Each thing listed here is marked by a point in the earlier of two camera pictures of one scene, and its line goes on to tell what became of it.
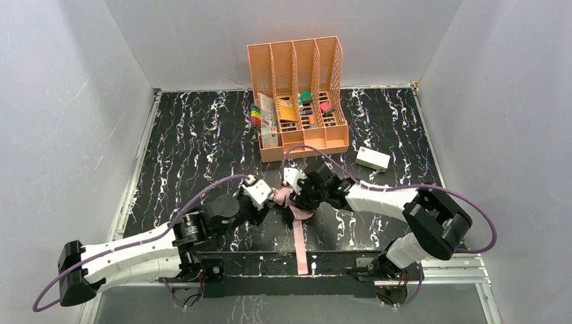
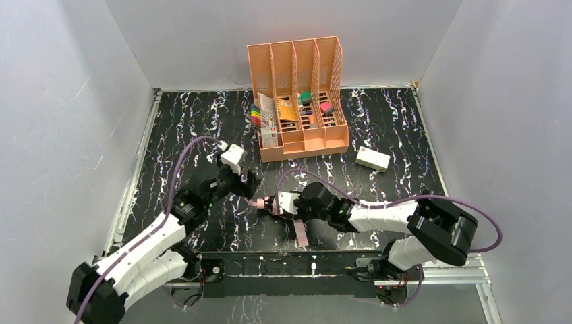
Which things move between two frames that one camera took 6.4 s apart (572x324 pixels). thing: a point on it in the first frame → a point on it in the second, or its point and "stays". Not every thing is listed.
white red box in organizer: (270, 137) stays
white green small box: (372, 159) stays
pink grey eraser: (326, 107) stays
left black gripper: (258, 213) → (246, 183)
